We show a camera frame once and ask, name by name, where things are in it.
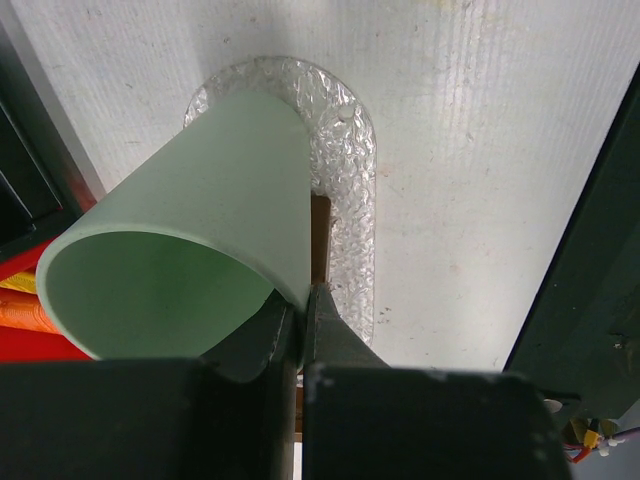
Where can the mint green cup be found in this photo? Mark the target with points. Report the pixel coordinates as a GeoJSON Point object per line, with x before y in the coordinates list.
{"type": "Point", "coordinates": [190, 245]}

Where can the clear textured oval tray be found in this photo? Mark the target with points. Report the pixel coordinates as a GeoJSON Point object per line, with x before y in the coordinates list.
{"type": "Point", "coordinates": [343, 165]}

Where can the black plastic bin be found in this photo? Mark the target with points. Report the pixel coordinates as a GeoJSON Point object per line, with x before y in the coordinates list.
{"type": "Point", "coordinates": [47, 178]}

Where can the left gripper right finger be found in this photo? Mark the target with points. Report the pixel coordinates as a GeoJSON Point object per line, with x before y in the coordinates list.
{"type": "Point", "coordinates": [363, 419]}

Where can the yellow toothpaste tube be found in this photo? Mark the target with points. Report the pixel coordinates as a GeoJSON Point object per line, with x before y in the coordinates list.
{"type": "Point", "coordinates": [24, 282]}

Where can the orange toothpaste tube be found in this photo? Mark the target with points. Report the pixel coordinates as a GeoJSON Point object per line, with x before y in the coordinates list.
{"type": "Point", "coordinates": [27, 314]}

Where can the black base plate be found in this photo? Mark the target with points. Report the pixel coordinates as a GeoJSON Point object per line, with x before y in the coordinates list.
{"type": "Point", "coordinates": [580, 341]}

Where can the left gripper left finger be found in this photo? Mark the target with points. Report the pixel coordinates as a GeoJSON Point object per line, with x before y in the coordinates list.
{"type": "Point", "coordinates": [223, 415]}

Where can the red plastic bin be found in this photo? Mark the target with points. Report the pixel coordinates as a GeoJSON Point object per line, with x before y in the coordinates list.
{"type": "Point", "coordinates": [24, 346]}

